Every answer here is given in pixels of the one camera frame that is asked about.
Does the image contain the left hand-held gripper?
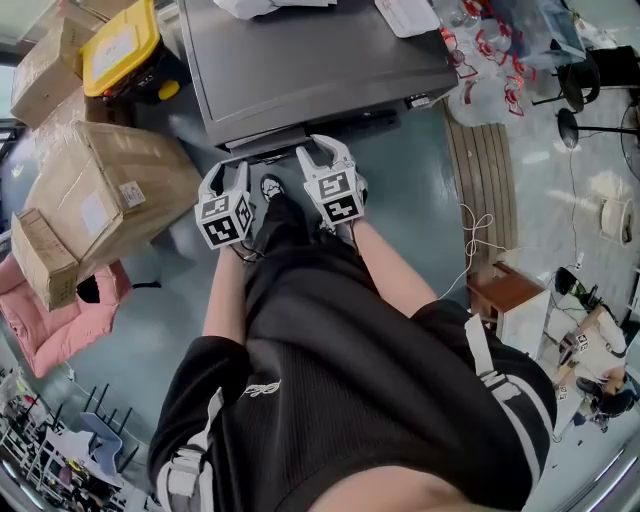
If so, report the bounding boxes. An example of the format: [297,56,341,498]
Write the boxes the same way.
[195,160,255,250]

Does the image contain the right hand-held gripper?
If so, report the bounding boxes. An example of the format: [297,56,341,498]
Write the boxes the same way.
[295,133,370,229]

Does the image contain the person's right forearm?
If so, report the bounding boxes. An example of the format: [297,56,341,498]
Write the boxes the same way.
[352,219,441,319]

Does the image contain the person's left forearm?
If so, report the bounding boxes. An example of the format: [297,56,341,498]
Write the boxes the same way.
[202,244,250,346]

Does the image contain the person's left shoe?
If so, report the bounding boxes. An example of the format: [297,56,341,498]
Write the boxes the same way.
[259,173,287,203]

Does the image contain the person's shoe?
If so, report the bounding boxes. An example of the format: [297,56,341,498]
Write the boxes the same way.
[317,218,351,241]
[259,173,287,203]

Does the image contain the person's right shoe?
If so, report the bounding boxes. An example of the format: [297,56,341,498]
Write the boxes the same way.
[317,218,351,241]

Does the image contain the black trousers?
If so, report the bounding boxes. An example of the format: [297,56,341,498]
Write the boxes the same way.
[244,192,366,266]

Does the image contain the large brown cardboard box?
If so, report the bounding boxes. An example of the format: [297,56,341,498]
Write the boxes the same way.
[24,121,204,284]

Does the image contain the black bin with yellow lid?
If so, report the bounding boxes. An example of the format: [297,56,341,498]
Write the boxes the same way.
[80,0,182,106]

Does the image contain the slatted wooden bench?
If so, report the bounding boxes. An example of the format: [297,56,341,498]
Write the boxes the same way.
[442,97,521,281]

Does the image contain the white plastic tray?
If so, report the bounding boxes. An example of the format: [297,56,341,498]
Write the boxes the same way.
[373,0,442,39]

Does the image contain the white crumpled cloth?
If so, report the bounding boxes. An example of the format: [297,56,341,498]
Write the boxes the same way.
[213,0,341,21]

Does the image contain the tape-wrapped cardboard box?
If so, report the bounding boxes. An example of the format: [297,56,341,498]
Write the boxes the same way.
[32,89,136,171]

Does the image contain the small black pouch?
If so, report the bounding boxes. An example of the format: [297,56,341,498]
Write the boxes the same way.
[75,274,104,304]

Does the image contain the pile of clear plastic bottles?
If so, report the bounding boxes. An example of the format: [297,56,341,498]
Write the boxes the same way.
[439,0,541,126]

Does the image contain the narrow brown cardboard box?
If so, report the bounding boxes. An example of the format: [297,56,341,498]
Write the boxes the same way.
[10,207,81,312]

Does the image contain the medium brown cardboard box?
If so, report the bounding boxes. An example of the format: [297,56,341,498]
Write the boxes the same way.
[9,17,101,130]

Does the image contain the flat brown cardboard box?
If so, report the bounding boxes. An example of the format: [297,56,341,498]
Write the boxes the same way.
[64,0,144,24]

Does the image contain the brown wooden stool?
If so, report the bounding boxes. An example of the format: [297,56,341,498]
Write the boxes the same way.
[467,262,546,326]

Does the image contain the pink quilted cushion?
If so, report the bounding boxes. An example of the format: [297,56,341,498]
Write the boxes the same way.
[0,252,134,379]

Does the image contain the black standing fan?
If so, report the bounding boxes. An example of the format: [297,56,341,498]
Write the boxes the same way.
[557,99,640,174]

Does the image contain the white cabinet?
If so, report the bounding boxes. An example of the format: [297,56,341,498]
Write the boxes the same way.
[499,289,554,361]

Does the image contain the black round-seat chair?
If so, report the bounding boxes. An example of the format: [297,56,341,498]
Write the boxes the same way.
[532,49,601,114]

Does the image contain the clear plastic storage bin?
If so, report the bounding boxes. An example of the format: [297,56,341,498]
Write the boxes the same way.
[527,0,586,69]

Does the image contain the black office chair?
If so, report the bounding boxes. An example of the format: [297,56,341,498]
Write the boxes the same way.
[554,267,601,304]

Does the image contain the blue chair with black legs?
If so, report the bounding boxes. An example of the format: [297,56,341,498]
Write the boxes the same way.
[79,383,141,476]

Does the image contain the white round spool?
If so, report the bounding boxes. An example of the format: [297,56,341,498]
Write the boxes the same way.
[599,197,636,246]

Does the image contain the black cabinet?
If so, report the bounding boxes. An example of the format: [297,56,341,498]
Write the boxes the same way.
[594,44,640,91]

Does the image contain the person's face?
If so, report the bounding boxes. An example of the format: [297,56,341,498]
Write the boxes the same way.
[307,467,521,512]

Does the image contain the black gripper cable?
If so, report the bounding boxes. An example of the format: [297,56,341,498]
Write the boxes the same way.
[232,237,266,264]
[344,219,364,256]

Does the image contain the white cable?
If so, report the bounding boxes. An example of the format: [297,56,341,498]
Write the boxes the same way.
[437,202,524,301]

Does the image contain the grey white harness strap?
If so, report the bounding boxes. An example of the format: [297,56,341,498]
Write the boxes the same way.
[464,313,524,401]
[155,387,224,512]

